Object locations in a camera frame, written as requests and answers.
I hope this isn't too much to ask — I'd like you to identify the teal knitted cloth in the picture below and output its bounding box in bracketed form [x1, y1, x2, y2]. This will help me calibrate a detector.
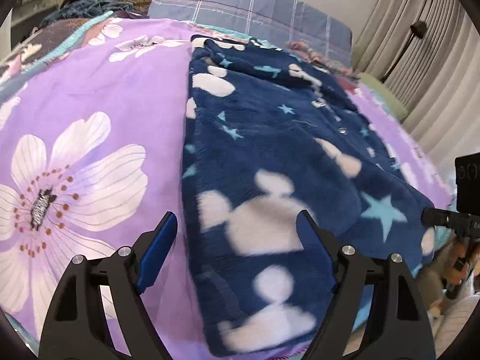
[41, 0, 134, 27]

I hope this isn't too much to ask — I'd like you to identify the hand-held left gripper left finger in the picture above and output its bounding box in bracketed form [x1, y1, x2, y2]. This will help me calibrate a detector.
[37, 212, 179, 360]

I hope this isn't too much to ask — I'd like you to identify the navy fleece star garment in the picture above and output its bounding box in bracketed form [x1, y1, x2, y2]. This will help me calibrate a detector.
[182, 34, 437, 359]

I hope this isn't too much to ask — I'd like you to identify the purple floral bedsheet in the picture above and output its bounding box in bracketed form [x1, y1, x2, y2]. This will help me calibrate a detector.
[0, 17, 456, 360]

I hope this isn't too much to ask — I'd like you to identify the person's right hand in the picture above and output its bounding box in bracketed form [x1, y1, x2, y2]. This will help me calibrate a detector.
[446, 238, 480, 297]

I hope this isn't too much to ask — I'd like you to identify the blue plaid pillow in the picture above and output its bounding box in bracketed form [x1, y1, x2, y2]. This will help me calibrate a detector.
[148, 0, 353, 74]

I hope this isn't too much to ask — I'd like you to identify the dark floral blanket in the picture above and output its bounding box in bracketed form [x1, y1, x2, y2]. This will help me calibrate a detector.
[0, 0, 166, 83]

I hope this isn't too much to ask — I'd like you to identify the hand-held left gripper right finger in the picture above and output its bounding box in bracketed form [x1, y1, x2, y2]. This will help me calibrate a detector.
[296, 210, 437, 360]

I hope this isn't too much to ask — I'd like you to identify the pink folded garment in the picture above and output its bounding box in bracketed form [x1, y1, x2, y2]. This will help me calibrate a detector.
[335, 73, 362, 92]

